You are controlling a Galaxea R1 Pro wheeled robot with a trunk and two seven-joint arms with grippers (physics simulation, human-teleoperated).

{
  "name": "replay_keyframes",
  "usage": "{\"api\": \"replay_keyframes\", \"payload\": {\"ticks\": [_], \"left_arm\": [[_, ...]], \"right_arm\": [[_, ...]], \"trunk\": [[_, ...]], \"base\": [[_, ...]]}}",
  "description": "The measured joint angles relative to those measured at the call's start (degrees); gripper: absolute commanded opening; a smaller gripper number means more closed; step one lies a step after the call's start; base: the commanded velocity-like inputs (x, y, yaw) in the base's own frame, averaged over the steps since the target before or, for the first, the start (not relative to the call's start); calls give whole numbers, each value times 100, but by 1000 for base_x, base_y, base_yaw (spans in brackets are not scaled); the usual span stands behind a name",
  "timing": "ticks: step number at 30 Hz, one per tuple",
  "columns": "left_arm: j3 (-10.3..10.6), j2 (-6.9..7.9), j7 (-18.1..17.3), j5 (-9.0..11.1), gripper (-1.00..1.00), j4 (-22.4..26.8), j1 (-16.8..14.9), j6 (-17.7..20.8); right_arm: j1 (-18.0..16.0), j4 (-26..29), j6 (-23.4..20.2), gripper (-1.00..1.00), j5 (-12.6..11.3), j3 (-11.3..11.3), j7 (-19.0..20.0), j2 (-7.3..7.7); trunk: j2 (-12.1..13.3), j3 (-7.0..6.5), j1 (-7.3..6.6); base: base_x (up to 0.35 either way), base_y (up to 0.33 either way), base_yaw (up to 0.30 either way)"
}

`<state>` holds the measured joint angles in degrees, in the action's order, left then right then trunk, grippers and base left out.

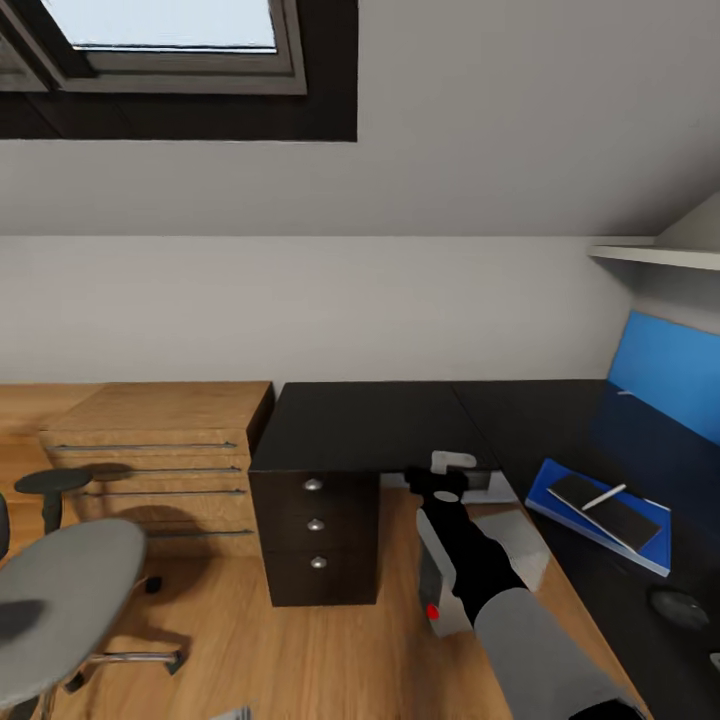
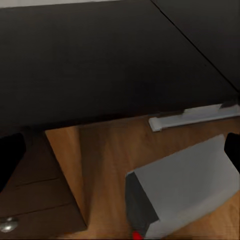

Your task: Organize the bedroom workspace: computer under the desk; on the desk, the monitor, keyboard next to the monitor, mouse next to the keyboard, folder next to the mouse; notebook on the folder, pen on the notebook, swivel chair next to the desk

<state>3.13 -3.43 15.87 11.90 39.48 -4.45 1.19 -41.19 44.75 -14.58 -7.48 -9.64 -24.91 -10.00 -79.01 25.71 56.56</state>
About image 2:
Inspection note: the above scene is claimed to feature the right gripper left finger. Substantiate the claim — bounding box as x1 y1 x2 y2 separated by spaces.
0 133 26 191

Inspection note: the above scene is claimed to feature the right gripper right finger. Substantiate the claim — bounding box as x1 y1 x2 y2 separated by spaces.
224 133 240 173

